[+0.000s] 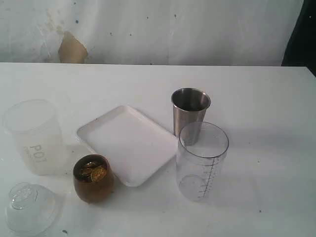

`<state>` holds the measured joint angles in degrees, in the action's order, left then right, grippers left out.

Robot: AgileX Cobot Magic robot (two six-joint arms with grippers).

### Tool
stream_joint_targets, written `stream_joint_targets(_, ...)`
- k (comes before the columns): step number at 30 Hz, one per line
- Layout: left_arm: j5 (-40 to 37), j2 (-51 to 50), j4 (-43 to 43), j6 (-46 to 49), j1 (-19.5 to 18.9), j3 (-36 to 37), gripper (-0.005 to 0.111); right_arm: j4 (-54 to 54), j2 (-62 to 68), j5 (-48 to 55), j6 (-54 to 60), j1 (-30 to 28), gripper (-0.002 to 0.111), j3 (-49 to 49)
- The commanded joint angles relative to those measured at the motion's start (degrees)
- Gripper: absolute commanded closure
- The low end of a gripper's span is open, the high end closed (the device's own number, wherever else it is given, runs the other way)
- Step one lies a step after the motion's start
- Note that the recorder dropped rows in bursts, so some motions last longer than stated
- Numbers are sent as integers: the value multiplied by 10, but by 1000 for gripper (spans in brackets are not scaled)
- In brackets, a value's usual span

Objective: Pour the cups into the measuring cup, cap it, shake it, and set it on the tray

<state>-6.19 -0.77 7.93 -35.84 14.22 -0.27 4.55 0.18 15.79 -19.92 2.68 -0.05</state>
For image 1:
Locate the stainless steel cup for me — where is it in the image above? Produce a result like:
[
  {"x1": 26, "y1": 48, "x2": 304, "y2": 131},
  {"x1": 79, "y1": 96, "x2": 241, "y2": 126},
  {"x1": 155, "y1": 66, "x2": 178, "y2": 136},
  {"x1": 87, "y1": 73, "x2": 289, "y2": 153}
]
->
[{"x1": 171, "y1": 87, "x2": 211, "y2": 146}]

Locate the clear measuring cup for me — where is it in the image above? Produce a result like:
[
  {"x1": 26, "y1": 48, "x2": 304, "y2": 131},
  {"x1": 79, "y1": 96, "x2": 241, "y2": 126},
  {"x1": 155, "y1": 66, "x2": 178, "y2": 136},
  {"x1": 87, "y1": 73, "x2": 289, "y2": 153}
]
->
[{"x1": 176, "y1": 121, "x2": 230, "y2": 201}]

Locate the brown wooden cup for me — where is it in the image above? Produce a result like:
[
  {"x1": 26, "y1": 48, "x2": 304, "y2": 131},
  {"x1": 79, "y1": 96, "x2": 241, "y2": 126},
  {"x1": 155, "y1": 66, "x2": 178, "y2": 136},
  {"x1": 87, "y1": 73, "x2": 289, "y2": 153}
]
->
[{"x1": 73, "y1": 154, "x2": 114, "y2": 203}]

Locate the clear dome lid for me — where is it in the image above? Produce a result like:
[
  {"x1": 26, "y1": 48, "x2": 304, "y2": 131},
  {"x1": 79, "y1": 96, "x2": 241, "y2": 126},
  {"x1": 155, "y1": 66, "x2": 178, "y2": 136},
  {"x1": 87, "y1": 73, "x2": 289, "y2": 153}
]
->
[{"x1": 4, "y1": 182, "x2": 62, "y2": 237}]

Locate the white rectangular tray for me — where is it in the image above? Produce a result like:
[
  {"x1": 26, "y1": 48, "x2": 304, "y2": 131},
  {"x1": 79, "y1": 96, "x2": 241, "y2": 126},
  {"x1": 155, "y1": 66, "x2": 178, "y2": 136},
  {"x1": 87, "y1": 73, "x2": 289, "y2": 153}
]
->
[{"x1": 76, "y1": 106, "x2": 177, "y2": 187}]

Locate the translucent plastic POT container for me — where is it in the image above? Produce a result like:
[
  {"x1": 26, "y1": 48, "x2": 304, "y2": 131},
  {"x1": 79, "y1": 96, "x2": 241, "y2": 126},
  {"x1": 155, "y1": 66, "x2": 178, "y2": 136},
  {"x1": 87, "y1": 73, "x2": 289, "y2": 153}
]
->
[{"x1": 3, "y1": 99, "x2": 65, "y2": 175}]

